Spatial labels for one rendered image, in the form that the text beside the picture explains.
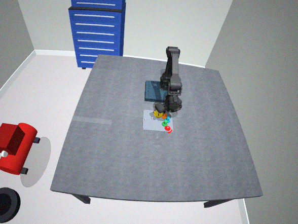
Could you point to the green gear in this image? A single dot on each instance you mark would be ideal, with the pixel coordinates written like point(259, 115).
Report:
point(164, 123)

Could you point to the yellow gear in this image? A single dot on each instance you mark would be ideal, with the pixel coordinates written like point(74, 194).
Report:
point(157, 114)

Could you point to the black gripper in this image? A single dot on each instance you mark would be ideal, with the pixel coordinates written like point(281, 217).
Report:
point(164, 107)

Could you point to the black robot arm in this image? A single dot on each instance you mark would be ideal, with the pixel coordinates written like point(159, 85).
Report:
point(170, 79)

